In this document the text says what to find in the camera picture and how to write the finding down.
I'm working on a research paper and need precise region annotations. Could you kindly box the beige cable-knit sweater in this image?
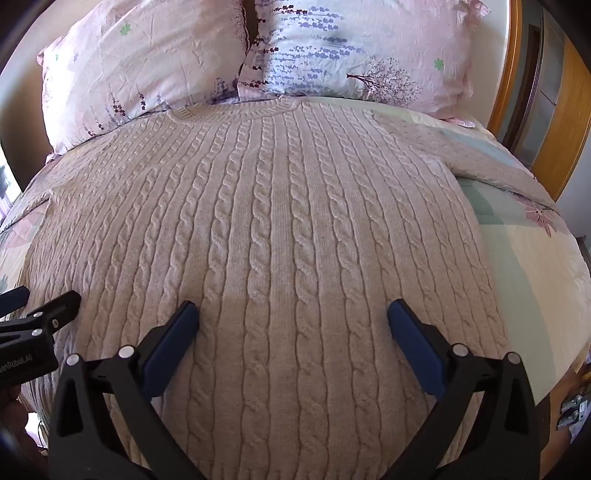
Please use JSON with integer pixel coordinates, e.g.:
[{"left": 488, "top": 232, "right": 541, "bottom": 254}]
[{"left": 10, "top": 98, "right": 568, "bottom": 480}]

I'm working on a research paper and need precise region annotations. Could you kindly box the pastel floral bed quilt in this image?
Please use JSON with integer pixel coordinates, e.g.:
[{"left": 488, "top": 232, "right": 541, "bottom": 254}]
[{"left": 0, "top": 95, "right": 591, "bottom": 480}]

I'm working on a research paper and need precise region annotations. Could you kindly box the pink floral pillow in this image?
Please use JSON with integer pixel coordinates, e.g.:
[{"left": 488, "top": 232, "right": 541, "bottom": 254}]
[{"left": 37, "top": 0, "right": 251, "bottom": 155}]

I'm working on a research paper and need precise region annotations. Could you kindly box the small metal object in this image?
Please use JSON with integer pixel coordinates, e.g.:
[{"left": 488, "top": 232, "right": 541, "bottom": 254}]
[{"left": 556, "top": 394, "right": 591, "bottom": 431}]

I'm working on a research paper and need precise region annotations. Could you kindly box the wooden headboard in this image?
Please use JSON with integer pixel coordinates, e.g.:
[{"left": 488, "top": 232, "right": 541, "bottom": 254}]
[{"left": 487, "top": 0, "right": 525, "bottom": 139}]

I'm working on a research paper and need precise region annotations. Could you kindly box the wooden cabinet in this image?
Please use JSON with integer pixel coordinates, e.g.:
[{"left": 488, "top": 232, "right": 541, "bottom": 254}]
[{"left": 510, "top": 9, "right": 591, "bottom": 201}]

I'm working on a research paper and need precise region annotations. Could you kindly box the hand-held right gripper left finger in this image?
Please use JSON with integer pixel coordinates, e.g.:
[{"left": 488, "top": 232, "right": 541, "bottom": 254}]
[{"left": 48, "top": 300, "right": 207, "bottom": 480}]

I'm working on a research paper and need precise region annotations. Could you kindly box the pink lavender-print pillow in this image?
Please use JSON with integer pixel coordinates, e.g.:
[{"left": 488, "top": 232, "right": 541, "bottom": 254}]
[{"left": 236, "top": 0, "right": 491, "bottom": 126}]

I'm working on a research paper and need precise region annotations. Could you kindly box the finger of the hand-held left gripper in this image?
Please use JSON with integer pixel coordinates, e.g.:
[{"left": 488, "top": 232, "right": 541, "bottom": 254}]
[
  {"left": 0, "top": 291, "right": 82, "bottom": 348},
  {"left": 0, "top": 289, "right": 31, "bottom": 319}
]

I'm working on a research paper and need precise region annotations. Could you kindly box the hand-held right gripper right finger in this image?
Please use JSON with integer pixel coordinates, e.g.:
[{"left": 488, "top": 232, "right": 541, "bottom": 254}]
[{"left": 387, "top": 298, "right": 541, "bottom": 480}]

